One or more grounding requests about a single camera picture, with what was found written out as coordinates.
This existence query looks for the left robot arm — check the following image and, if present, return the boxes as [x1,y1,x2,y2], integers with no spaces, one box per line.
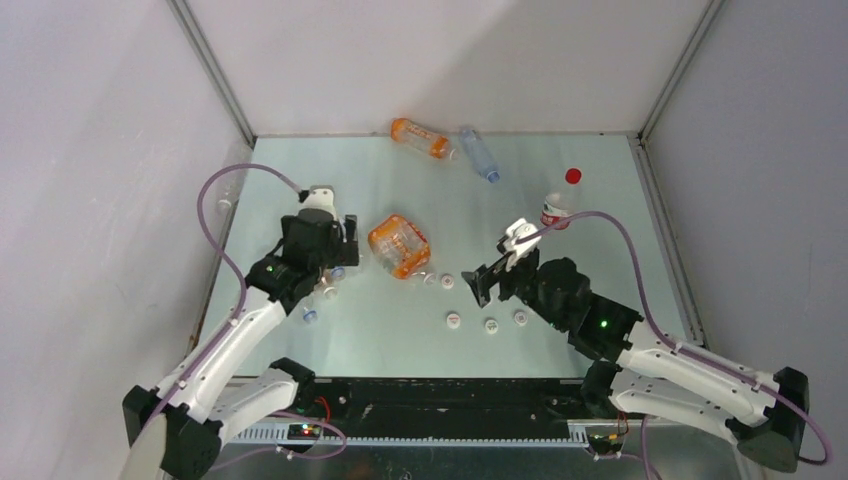
[120,208,360,479]

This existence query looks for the slim orange label bottle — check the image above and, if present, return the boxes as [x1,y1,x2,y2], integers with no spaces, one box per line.
[389,117,456,160]

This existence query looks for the white cap front middle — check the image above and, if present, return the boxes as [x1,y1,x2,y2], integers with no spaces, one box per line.
[483,318,499,335]

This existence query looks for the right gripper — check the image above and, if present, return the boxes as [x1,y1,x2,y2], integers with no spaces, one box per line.
[462,244,567,331]

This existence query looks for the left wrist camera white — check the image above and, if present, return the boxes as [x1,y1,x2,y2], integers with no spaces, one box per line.
[300,185,339,221]

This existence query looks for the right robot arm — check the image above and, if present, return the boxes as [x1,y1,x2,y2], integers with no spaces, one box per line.
[462,250,809,473]

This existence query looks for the Nongfu Spring red label bottle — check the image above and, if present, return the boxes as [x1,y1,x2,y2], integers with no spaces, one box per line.
[540,179,582,230]

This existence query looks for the white cap near orange bottle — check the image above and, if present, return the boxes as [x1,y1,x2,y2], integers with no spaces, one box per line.
[440,273,455,290]

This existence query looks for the red bottle cap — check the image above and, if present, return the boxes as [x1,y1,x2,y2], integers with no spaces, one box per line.
[564,168,583,185]

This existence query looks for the clear bottle by wall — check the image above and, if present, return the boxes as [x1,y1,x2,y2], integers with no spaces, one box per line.
[215,144,252,215]

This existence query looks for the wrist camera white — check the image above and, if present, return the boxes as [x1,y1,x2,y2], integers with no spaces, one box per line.
[300,185,339,221]
[496,218,539,259]

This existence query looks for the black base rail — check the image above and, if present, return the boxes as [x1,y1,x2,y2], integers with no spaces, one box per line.
[291,377,594,442]

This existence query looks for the Pepsi bottle lower left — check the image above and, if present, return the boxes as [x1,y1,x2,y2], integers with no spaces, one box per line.
[300,296,318,324]

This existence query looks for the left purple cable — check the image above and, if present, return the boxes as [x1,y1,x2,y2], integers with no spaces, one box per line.
[142,163,306,432]

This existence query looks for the white cap front right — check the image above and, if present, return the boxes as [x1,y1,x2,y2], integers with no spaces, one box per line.
[513,310,529,327]

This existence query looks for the clear bluish water bottle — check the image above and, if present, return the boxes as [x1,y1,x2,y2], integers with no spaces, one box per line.
[458,127,500,184]

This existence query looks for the large orange label bottle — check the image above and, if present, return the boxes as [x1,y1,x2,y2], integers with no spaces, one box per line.
[367,214,431,280]

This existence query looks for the white cap front left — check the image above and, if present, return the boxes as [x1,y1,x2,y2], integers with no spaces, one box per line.
[445,312,461,330]

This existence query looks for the Pepsi bottle blue label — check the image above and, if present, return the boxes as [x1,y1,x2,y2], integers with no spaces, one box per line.
[329,266,347,283]

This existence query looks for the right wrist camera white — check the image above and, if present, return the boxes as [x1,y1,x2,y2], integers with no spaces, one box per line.
[496,218,539,259]

